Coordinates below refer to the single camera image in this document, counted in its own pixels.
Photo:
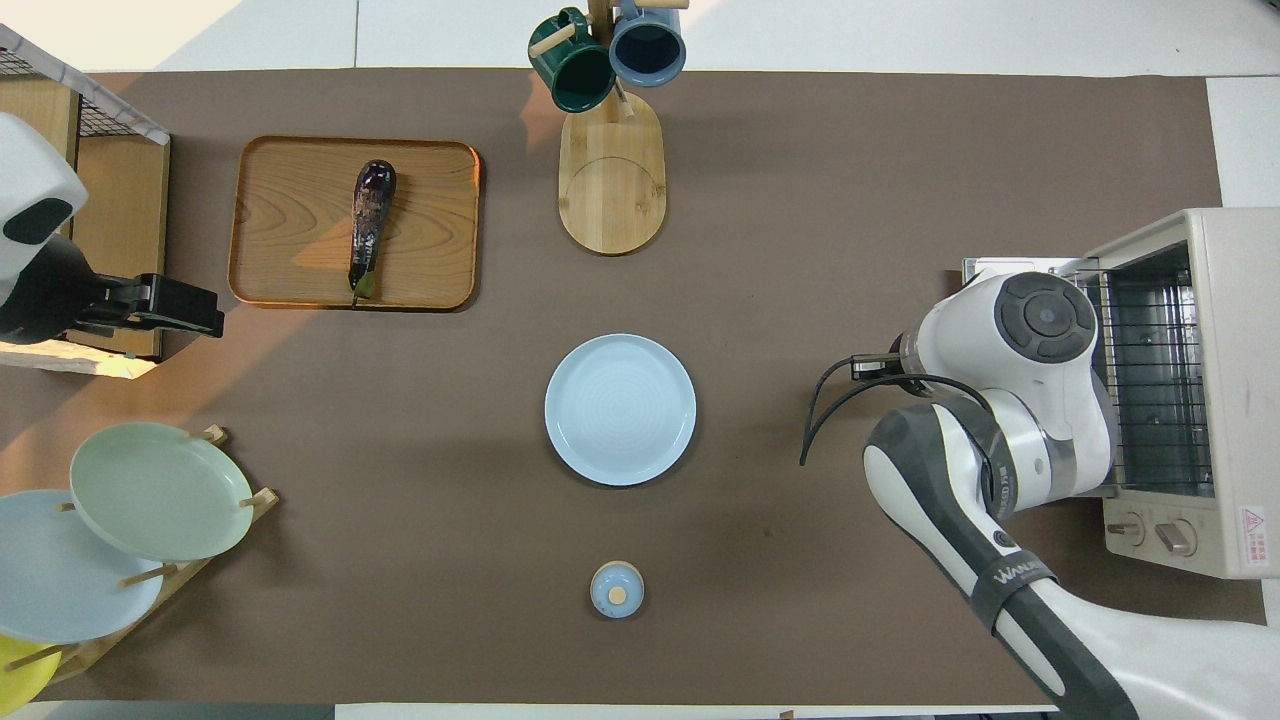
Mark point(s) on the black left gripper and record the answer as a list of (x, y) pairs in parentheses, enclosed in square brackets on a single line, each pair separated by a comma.
[(50, 295)]

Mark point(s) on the dark purple eggplant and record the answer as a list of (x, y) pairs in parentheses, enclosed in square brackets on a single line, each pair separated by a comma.
[(370, 225)]

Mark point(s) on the light blue round plate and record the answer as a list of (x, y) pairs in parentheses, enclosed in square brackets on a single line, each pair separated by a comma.
[(620, 410)]

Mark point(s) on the glass toaster oven door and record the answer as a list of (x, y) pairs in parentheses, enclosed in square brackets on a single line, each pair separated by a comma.
[(985, 268)]

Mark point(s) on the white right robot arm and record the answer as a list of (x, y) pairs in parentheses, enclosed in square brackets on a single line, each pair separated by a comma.
[(1040, 400)]

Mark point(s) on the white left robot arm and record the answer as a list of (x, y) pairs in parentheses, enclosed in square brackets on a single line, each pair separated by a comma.
[(30, 160)]

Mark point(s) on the beige oven knob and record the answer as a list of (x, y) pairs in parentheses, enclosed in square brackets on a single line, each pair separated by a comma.
[(1126, 531), (1176, 537)]

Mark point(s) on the beige toaster oven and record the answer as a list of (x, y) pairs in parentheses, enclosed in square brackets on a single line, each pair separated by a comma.
[(1245, 400)]

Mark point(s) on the wooden shelf unit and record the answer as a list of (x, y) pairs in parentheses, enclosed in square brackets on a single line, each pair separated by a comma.
[(125, 210)]

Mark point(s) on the wooden serving tray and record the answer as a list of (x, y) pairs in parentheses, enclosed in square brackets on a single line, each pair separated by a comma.
[(290, 220)]

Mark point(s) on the pale green plate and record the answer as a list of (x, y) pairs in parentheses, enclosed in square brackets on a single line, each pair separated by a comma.
[(160, 490)]

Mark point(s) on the wooden plate rack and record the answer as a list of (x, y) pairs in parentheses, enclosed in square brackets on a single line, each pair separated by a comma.
[(205, 565)]

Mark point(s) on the pale blue racked plate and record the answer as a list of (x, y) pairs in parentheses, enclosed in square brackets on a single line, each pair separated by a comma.
[(60, 580)]

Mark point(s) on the yellow plate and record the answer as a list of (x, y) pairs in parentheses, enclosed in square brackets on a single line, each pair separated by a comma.
[(20, 680)]

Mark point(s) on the wooden mug tree stand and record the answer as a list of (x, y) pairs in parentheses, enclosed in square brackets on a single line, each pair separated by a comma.
[(612, 190)]

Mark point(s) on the dark green mug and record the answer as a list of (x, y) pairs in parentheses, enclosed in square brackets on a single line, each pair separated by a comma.
[(575, 70)]

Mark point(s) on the blue lid with cork knob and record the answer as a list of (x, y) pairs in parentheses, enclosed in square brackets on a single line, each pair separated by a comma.
[(617, 590)]

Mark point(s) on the blue mug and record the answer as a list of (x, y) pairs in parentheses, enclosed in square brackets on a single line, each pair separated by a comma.
[(648, 45)]

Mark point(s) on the brown table mat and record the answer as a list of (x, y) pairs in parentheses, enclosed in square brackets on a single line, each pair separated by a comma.
[(850, 200)]

